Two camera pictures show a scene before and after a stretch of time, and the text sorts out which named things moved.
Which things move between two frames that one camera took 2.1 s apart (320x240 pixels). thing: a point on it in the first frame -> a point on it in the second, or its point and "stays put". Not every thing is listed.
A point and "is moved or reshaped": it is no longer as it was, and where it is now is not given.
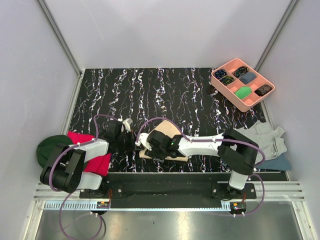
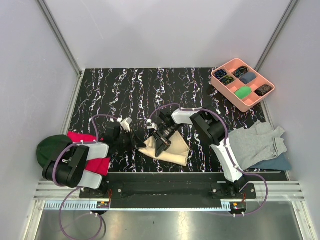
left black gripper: x=131 y=147 stays put
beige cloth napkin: x=169 y=129 is moved or reshaped
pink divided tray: x=239 y=84 stays put
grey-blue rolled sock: x=247 y=77 stays put
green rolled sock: x=243 y=92 stays put
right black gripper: x=152 y=153 -> x=160 y=146
